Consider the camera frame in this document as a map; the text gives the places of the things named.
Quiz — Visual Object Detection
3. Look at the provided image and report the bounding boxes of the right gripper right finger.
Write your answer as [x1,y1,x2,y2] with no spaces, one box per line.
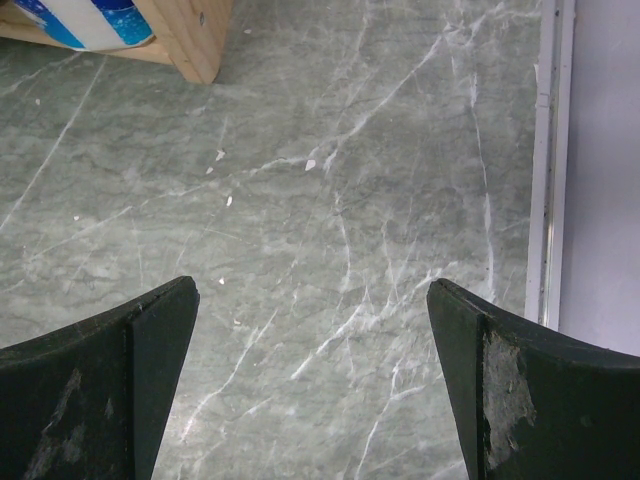
[427,279,639,479]

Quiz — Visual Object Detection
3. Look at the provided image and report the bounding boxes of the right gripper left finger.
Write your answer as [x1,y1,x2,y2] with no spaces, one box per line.
[1,276,199,479]

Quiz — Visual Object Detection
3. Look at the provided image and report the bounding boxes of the blue roll with stick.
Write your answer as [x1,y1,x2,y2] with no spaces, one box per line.
[14,0,153,52]

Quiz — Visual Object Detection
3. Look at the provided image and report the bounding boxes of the wooden two-tier shelf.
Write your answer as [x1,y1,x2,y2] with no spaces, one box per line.
[0,0,236,85]

